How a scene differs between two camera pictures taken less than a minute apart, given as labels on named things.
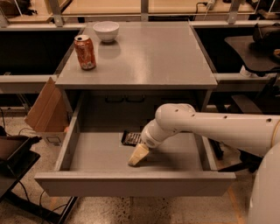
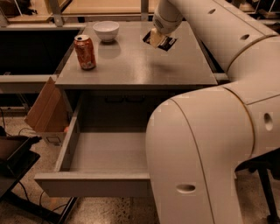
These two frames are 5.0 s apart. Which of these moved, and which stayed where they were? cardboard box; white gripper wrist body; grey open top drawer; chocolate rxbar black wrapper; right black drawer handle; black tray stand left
Moved: white gripper wrist body; chocolate rxbar black wrapper
Stayed: black tray stand left; grey open top drawer; right black drawer handle; cardboard box
